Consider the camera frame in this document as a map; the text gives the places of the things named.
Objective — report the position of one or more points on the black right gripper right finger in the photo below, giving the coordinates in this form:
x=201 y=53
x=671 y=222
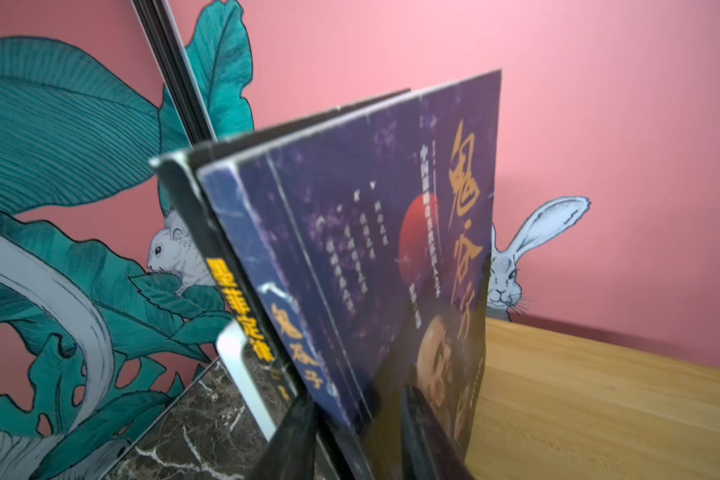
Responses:
x=427 y=453

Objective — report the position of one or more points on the black book standing on shelf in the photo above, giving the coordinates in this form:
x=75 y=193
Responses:
x=228 y=270

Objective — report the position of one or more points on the black left frame post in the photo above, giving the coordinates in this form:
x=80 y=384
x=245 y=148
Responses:
x=162 y=33

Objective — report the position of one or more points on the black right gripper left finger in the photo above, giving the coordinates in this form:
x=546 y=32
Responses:
x=290 y=455

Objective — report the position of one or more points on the dark book with portrait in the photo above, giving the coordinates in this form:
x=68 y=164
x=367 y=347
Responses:
x=457 y=158

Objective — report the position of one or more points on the wooden shelf with white frame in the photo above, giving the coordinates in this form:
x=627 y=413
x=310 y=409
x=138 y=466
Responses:
x=514 y=401

